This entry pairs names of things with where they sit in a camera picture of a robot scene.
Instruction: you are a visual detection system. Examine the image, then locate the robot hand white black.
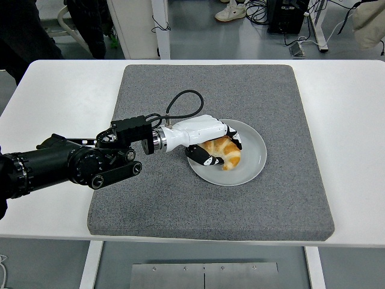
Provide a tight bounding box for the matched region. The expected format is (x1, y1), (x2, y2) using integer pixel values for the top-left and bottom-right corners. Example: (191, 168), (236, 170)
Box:
(161, 114), (244, 166)

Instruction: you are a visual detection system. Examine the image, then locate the golden croissant bread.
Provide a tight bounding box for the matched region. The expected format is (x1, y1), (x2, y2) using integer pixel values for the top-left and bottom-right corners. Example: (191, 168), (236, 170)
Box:
(200, 135), (242, 171)

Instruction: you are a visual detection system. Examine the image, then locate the grey round plate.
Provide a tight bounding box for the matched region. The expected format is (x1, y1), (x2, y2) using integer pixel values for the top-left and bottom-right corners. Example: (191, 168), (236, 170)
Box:
(186, 119), (268, 187)

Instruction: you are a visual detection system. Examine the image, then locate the grey metal plate with screws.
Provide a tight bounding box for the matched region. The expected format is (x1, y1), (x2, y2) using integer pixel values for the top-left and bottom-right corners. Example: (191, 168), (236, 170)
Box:
(129, 262), (280, 289)

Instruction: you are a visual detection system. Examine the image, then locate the grey felt mat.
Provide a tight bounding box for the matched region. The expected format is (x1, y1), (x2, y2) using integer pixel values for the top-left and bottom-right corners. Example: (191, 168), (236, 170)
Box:
(86, 64), (336, 243)

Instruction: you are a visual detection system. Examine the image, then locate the person's white shoe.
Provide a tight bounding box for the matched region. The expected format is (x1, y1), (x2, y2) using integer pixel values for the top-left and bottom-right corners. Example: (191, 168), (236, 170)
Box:
(214, 1), (247, 22)

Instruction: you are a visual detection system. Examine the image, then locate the white cabinet panel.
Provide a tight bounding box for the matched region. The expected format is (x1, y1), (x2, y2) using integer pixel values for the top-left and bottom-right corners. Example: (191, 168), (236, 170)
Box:
(106, 0), (160, 60)

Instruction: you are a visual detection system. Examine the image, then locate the grey foot pedal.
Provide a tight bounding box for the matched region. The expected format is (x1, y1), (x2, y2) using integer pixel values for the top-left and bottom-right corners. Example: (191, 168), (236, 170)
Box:
(288, 42), (307, 57)

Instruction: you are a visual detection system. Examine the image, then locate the black computer tower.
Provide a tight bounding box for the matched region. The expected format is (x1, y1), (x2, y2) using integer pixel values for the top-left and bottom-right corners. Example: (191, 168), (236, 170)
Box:
(266, 0), (310, 34)

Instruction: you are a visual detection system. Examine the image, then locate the person's leg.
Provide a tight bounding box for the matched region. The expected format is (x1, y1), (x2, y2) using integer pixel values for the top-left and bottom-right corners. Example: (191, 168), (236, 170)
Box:
(64, 0), (108, 60)
(0, 0), (64, 87)

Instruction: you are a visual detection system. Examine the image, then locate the white desk leg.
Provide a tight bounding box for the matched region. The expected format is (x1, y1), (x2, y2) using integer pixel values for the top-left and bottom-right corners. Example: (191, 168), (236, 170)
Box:
(309, 0), (330, 54)

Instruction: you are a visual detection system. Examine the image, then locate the white table leg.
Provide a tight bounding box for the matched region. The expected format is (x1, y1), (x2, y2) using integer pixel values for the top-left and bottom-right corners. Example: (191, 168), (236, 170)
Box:
(303, 246), (327, 289)
(78, 240), (105, 289)

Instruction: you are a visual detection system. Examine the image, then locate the beige cloth bag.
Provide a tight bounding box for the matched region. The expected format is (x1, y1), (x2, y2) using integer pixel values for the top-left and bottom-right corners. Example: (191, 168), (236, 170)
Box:
(351, 0), (385, 51)

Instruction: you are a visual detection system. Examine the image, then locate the white upright post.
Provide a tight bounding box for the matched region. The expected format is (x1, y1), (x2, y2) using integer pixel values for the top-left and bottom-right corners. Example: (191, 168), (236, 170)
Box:
(151, 0), (171, 60)

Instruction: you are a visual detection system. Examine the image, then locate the black floor cable bundle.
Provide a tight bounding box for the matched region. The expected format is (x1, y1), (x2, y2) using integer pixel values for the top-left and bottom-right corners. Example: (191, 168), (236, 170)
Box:
(245, 0), (271, 25)

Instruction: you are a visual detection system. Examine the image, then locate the white chair frame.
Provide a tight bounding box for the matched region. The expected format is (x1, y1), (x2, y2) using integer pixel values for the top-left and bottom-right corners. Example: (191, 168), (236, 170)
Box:
(57, 5), (91, 54)

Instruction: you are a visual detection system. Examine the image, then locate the thin white cable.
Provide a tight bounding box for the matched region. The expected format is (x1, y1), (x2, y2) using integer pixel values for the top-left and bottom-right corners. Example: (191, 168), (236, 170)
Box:
(0, 254), (8, 287)

